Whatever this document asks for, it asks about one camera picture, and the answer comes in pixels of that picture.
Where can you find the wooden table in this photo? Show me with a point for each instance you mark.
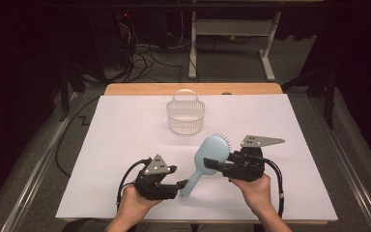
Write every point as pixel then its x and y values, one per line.
pixel 141 89

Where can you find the metal floor rail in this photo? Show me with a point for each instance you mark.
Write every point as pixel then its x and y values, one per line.
pixel 38 167
pixel 344 161

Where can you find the light blue hairbrush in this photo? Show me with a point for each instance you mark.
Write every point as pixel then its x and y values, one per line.
pixel 212 150

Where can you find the white plastic basket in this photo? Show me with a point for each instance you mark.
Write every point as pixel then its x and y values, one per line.
pixel 185 121

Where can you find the white table cover sheet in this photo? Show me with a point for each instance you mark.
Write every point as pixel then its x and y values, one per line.
pixel 125 129

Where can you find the person's right hand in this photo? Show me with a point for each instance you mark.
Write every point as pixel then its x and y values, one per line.
pixel 257 195

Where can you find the dark equipment with red light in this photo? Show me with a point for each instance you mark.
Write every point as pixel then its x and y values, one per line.
pixel 109 38

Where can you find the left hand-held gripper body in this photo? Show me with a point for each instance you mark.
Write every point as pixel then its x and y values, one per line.
pixel 153 190

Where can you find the dark metal stand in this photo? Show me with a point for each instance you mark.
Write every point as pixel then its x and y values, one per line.
pixel 330 96
pixel 65 96

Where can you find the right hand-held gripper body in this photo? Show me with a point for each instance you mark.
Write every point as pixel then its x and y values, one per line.
pixel 246 167

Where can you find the small yellow floor object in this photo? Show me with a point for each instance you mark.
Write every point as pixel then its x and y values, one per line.
pixel 232 37

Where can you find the person's left hand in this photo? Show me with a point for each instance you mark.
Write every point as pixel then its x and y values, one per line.
pixel 132 206

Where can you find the white metal stand frame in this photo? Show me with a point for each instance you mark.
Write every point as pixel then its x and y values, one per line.
pixel 232 27

